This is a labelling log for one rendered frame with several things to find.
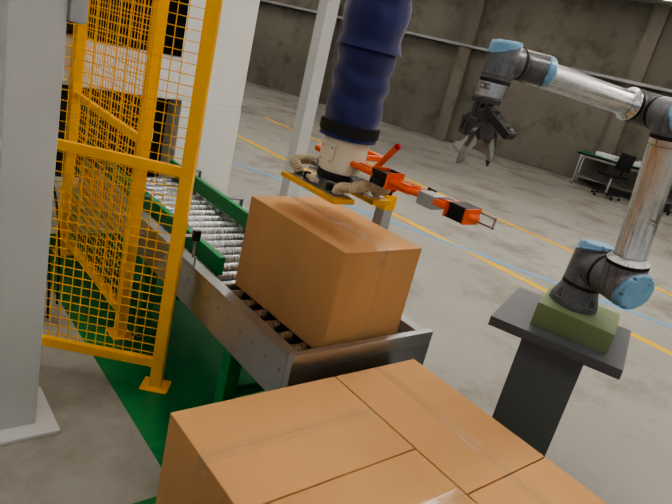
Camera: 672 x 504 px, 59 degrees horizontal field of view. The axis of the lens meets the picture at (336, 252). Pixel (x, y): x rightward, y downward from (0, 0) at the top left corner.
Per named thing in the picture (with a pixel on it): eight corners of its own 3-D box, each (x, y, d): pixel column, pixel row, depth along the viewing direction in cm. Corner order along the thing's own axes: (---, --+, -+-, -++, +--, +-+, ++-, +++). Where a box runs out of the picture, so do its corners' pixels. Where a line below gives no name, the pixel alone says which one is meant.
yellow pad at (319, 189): (280, 175, 230) (282, 163, 229) (300, 176, 237) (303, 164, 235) (333, 204, 207) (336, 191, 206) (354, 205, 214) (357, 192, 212)
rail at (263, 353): (77, 190, 364) (80, 160, 357) (86, 190, 367) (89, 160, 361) (276, 403, 203) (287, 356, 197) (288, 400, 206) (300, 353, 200)
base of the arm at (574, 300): (552, 288, 251) (561, 267, 248) (597, 306, 245) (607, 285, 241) (546, 300, 235) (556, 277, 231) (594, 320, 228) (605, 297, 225)
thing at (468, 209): (441, 215, 184) (446, 200, 182) (456, 215, 189) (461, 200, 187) (462, 225, 178) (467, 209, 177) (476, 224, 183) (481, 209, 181)
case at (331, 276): (234, 284, 252) (251, 195, 239) (306, 277, 279) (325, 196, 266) (320, 355, 212) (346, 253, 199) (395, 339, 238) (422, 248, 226)
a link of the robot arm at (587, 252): (585, 276, 246) (602, 237, 240) (612, 295, 231) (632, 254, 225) (555, 271, 241) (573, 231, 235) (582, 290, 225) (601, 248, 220)
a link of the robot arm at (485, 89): (515, 88, 173) (495, 83, 167) (510, 104, 175) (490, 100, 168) (491, 82, 179) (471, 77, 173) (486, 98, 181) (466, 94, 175)
